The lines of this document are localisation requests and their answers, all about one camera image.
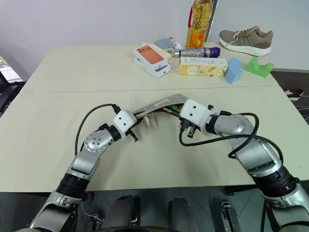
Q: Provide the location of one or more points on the folded silver purple umbrella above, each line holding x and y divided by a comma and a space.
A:
195, 52

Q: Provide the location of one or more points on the yellow snack carton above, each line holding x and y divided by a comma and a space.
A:
202, 67

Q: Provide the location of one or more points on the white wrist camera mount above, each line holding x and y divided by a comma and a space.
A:
123, 122
193, 113

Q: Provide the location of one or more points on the brown sneaker white sole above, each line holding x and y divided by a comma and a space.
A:
248, 39

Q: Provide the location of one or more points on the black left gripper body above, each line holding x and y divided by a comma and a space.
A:
134, 126

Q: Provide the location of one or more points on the black metal bracket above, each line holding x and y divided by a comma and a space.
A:
229, 215

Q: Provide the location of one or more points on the grey grid pouch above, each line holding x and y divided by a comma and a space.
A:
169, 101

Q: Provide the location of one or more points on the dark brown floor shoe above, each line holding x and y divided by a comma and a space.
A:
295, 94

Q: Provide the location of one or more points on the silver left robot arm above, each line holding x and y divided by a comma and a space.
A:
91, 142

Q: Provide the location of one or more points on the green foam block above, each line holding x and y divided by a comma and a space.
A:
258, 68

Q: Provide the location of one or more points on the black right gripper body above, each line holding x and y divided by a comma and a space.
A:
192, 125

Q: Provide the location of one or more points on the blue foam block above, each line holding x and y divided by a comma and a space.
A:
233, 71

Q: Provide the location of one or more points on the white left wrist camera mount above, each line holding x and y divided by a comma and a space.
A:
123, 122

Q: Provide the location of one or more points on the black metal frame furniture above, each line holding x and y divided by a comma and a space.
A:
9, 89

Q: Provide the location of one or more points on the yellow cooking oil bottle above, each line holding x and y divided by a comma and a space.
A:
198, 24

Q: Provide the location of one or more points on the orange phone picture box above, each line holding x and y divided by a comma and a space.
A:
149, 56

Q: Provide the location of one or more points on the grey plush shark toy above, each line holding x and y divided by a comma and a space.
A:
163, 43

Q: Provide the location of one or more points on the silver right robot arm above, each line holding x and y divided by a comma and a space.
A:
256, 154

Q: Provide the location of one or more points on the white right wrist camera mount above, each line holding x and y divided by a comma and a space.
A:
193, 113

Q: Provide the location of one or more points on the dark marker pen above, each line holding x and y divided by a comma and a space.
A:
170, 111

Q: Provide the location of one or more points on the blue phone picture box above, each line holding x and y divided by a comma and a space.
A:
162, 72

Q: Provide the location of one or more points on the small white red-capped bottle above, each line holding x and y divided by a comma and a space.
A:
175, 43

